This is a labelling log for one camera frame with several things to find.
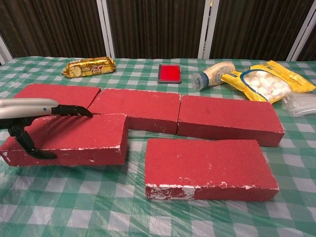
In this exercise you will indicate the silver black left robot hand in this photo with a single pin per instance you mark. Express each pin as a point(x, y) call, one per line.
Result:
point(24, 108)

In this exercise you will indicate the red foam brick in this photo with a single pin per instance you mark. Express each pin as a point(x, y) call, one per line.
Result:
point(138, 106)
point(207, 163)
point(81, 134)
point(61, 92)
point(227, 118)

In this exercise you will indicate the gold biscuit packet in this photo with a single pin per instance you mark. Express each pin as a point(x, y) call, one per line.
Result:
point(89, 67)

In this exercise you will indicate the green checked tablecloth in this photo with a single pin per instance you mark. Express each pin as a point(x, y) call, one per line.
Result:
point(74, 197)

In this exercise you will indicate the red flat case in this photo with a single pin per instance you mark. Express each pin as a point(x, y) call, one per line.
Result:
point(169, 73)

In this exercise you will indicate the beige tube with blue cap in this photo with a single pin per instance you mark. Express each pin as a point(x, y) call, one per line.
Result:
point(212, 75)

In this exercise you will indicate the yellow marshmallow bag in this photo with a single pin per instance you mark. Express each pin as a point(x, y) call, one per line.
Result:
point(271, 81)

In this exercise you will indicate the clear plastic bag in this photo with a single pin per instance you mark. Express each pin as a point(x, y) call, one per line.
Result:
point(302, 105)

